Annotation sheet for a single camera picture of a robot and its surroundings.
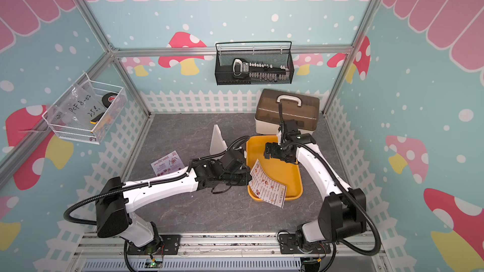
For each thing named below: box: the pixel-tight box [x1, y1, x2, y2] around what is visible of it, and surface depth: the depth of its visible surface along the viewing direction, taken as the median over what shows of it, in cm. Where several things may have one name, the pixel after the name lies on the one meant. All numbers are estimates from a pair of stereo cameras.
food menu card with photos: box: [248, 158, 288, 209], surface depth 82 cm
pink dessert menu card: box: [150, 150, 186, 177], surface depth 99 cm
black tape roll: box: [102, 91, 119, 109], surface depth 81 cm
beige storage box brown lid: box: [254, 88, 321, 135], surface depth 100 cm
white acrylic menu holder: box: [209, 124, 229, 161], surface depth 87 cm
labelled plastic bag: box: [46, 80, 106, 130], surface depth 68 cm
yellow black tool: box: [89, 112, 105, 125], surface depth 66 cm
